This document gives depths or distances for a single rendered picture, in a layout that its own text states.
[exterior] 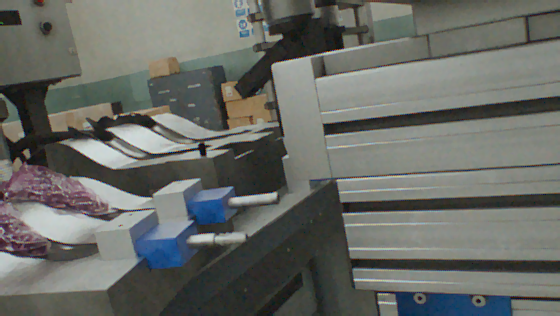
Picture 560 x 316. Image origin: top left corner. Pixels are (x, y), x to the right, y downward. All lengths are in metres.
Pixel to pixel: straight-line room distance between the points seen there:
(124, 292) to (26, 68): 1.16
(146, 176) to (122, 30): 8.53
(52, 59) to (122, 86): 7.82
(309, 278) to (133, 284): 0.47
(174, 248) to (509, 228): 0.26
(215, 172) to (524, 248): 0.42
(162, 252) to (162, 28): 8.32
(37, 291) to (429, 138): 0.32
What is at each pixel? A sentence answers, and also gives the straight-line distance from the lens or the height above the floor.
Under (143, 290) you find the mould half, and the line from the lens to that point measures 0.44.
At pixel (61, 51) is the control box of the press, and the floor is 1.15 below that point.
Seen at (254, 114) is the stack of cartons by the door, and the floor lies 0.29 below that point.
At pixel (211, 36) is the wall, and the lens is 8.19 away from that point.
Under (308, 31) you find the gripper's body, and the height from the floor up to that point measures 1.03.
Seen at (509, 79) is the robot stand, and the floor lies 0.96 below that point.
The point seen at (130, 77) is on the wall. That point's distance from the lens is 9.23.
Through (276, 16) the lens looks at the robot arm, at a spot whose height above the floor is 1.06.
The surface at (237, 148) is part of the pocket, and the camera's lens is 0.75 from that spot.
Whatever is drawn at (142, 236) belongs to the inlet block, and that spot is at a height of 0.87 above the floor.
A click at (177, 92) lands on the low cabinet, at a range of 8.01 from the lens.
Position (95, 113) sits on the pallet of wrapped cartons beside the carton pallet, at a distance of 4.81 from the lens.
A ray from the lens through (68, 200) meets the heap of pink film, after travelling 0.62.
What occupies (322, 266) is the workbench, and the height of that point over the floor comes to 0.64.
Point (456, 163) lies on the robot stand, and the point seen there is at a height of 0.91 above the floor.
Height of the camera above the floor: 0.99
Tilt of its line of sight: 11 degrees down
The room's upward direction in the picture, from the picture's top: 11 degrees counter-clockwise
